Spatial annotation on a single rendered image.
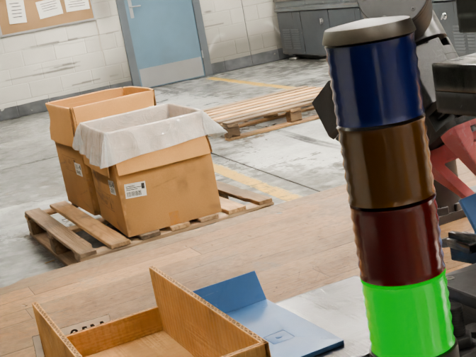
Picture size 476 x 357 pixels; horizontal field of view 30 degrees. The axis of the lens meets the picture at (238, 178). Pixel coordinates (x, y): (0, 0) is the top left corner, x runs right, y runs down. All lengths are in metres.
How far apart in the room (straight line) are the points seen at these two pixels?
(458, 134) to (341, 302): 0.20
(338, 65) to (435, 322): 0.12
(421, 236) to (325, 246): 0.68
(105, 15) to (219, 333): 10.94
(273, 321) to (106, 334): 0.17
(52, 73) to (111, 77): 0.75
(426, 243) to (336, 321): 0.41
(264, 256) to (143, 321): 0.23
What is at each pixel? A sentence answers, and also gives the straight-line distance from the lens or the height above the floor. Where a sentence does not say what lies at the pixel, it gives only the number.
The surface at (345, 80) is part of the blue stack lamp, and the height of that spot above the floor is 1.18.
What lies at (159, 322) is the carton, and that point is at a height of 0.91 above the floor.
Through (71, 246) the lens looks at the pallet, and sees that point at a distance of 4.24.
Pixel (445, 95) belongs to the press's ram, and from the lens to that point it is 0.64.
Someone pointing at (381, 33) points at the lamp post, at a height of 1.19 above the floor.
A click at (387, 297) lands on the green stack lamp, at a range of 0.39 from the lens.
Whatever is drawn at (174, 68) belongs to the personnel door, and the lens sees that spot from 11.82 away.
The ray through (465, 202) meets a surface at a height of 1.01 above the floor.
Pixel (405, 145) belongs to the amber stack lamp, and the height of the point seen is 1.15.
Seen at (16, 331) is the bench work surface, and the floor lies 0.90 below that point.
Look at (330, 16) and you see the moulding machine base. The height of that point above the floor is 0.56.
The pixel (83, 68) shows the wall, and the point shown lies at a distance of 11.55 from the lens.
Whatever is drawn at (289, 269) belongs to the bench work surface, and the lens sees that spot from 1.00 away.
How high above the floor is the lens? 1.22
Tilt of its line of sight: 13 degrees down
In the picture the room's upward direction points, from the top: 10 degrees counter-clockwise
